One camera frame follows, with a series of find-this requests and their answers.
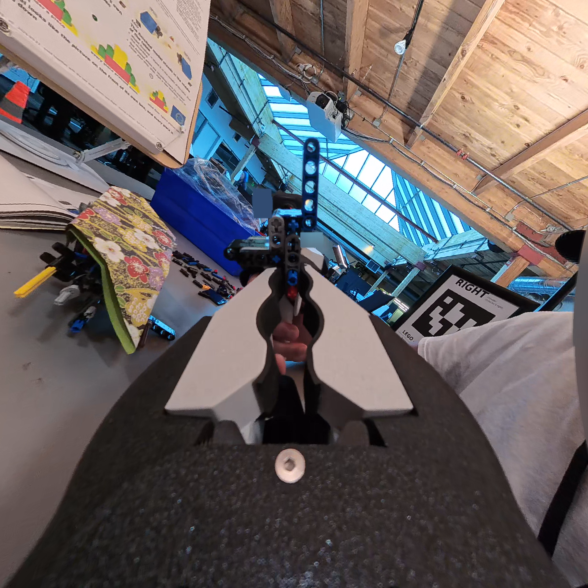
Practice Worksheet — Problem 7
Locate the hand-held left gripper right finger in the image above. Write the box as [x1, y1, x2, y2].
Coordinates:
[301, 266, 414, 443]

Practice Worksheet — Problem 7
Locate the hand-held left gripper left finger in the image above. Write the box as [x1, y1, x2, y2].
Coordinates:
[164, 266, 281, 443]

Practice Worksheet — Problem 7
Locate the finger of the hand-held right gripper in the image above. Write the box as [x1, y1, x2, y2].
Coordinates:
[301, 247, 330, 277]

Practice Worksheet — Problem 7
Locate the small lego assembly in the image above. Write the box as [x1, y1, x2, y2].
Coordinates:
[224, 138, 321, 318]

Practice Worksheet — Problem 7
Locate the pile of small lego pins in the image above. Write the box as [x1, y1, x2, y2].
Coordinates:
[172, 250, 243, 307]

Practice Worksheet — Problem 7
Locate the lego instruction booklet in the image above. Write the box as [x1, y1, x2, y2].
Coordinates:
[0, 156, 85, 230]

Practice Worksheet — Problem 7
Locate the person's right hand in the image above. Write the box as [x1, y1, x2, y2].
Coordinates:
[271, 321, 312, 375]

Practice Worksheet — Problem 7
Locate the clear plastic bag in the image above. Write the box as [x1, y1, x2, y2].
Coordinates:
[177, 157, 256, 230]

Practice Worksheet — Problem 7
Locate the blue plastic bin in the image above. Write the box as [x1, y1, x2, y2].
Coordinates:
[151, 168, 258, 276]

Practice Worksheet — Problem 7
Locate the black framed marker sign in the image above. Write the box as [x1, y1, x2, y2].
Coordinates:
[390, 266, 541, 346]

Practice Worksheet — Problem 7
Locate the person's white shirt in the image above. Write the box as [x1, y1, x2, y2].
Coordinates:
[417, 311, 588, 572]

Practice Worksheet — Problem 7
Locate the floral patterned cloth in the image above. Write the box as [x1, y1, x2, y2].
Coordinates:
[66, 186, 178, 355]

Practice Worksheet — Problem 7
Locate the instruction sheet board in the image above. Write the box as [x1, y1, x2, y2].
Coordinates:
[0, 0, 212, 169]

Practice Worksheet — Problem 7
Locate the white board stand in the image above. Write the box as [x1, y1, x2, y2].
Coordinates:
[0, 119, 131, 194]

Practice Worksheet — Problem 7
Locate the orange traffic cone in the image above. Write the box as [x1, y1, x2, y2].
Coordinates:
[0, 82, 31, 125]

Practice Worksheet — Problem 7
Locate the white ceiling camera device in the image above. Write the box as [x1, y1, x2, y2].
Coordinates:
[305, 89, 353, 144]

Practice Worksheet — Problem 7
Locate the black harness strap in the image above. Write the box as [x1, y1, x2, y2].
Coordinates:
[537, 440, 588, 557]

